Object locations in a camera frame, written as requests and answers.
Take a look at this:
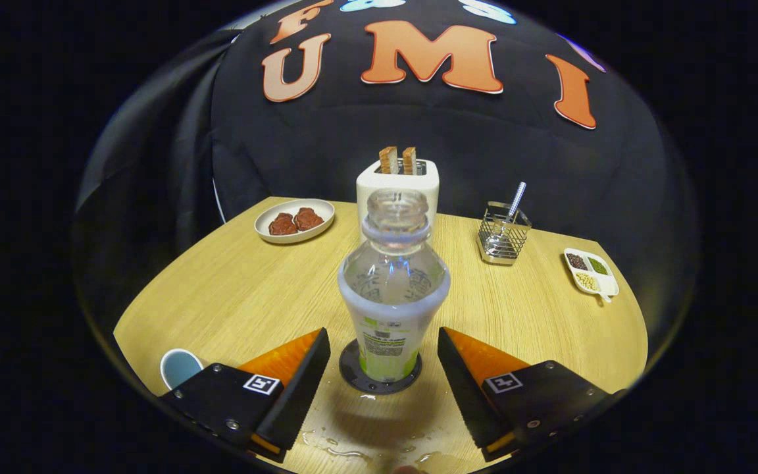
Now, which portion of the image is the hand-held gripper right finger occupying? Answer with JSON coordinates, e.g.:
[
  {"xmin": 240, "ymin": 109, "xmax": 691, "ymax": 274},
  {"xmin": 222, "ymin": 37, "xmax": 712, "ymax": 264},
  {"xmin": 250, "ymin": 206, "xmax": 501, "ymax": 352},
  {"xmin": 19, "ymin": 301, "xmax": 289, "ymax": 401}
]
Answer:
[{"xmin": 436, "ymin": 326, "xmax": 627, "ymax": 463}]

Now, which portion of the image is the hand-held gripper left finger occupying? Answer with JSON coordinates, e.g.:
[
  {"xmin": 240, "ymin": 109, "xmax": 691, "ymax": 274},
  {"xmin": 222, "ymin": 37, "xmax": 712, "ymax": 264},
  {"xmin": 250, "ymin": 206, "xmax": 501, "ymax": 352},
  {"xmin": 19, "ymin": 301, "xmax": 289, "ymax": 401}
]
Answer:
[{"xmin": 158, "ymin": 327, "xmax": 332, "ymax": 463}]

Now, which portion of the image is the dark round coaster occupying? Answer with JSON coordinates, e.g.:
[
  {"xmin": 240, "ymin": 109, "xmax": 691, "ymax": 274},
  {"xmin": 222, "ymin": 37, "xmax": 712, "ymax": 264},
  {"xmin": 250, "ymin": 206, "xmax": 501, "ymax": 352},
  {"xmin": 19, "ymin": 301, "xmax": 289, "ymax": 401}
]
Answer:
[{"xmin": 338, "ymin": 338, "xmax": 423, "ymax": 396}]

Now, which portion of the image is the clear plastic juice bottle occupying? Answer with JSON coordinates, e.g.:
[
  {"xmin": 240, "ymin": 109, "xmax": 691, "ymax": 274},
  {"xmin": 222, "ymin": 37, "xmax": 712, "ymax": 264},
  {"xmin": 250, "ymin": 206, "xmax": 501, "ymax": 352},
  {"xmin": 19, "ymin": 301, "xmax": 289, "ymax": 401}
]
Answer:
[{"xmin": 337, "ymin": 188, "xmax": 451, "ymax": 384}]

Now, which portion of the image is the white cup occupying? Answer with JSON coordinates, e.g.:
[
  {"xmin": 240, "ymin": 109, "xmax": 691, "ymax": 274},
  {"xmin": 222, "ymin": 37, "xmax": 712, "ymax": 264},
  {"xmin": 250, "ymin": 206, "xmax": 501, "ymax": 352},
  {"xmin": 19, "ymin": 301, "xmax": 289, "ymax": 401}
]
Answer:
[{"xmin": 159, "ymin": 348, "xmax": 206, "ymax": 392}]

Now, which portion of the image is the wooden table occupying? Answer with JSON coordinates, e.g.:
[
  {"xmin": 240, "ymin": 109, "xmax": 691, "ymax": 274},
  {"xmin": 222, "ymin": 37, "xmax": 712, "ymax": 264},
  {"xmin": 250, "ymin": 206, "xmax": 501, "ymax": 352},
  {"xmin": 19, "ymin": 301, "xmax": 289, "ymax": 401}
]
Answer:
[{"xmin": 113, "ymin": 196, "xmax": 650, "ymax": 474}]

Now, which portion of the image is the white oval plate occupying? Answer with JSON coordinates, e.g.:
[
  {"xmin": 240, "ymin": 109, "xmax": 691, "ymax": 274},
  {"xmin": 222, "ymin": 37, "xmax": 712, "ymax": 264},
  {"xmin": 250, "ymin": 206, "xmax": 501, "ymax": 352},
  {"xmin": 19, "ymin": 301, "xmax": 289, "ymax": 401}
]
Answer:
[{"xmin": 253, "ymin": 198, "xmax": 337, "ymax": 246}]

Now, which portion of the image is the brown food piece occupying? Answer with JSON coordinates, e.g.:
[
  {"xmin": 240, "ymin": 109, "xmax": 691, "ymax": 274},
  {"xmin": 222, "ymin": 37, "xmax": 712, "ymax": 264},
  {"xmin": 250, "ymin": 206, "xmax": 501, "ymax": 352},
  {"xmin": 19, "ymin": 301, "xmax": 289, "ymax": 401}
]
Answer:
[
  {"xmin": 268, "ymin": 212, "xmax": 298, "ymax": 237},
  {"xmin": 293, "ymin": 207, "xmax": 325, "ymax": 232}
]

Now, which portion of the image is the white divided bean dish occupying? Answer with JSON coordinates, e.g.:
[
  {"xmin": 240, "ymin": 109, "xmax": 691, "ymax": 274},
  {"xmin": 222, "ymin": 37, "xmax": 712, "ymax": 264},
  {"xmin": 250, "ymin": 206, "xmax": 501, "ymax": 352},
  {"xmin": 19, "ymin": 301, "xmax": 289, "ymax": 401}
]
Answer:
[{"xmin": 563, "ymin": 247, "xmax": 620, "ymax": 304}]

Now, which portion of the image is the metal spoon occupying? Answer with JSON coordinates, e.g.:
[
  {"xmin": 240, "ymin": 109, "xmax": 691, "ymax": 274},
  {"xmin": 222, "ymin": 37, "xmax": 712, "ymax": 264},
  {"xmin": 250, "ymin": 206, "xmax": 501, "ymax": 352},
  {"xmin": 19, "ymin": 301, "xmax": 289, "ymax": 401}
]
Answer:
[{"xmin": 487, "ymin": 181, "xmax": 528, "ymax": 258}]

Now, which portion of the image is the white toaster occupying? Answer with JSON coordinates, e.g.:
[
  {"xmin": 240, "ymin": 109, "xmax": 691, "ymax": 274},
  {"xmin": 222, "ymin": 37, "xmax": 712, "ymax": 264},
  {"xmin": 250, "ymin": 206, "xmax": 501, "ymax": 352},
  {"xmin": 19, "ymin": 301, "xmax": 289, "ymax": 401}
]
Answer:
[{"xmin": 355, "ymin": 157, "xmax": 440, "ymax": 245}]

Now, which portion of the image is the metal wire utensil holder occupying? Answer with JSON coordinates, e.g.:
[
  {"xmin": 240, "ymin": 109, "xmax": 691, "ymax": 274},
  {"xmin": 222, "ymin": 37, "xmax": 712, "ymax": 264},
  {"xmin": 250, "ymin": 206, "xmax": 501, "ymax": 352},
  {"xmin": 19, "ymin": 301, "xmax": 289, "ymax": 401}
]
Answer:
[{"xmin": 476, "ymin": 200, "xmax": 533, "ymax": 267}]

